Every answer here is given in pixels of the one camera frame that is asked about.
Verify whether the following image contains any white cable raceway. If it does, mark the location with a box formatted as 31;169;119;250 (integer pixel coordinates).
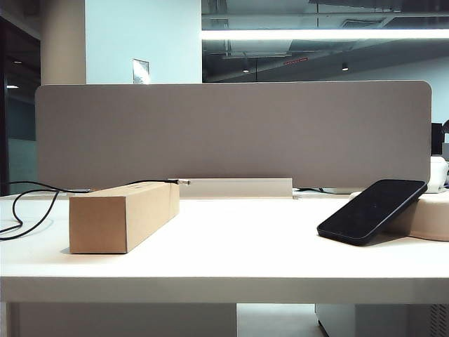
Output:
168;177;294;198

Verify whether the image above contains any white desk panel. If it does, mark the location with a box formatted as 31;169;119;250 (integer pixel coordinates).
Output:
6;302;238;337

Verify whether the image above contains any grey fabric desk divider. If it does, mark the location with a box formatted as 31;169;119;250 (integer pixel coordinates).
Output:
34;80;433;190

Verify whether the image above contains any white ceiling light strip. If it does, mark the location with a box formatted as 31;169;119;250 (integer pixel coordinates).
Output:
201;28;449;40

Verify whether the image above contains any brown cardboard box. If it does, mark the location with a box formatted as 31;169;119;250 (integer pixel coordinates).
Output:
69;183;180;255

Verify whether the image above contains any black monitor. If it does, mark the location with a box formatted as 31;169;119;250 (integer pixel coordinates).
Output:
431;121;443;155

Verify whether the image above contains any beige pulp tray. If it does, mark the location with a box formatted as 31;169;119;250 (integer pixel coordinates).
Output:
349;191;449;242

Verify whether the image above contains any white rounded container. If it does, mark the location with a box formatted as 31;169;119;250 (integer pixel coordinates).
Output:
428;157;449;193

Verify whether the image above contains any black smartphone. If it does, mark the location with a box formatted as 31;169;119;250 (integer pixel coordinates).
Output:
316;179;429;246

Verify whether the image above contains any black charging cable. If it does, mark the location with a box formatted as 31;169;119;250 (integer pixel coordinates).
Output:
0;178;192;242

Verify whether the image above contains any framed wall notice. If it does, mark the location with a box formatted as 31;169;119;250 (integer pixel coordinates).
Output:
132;58;151;84

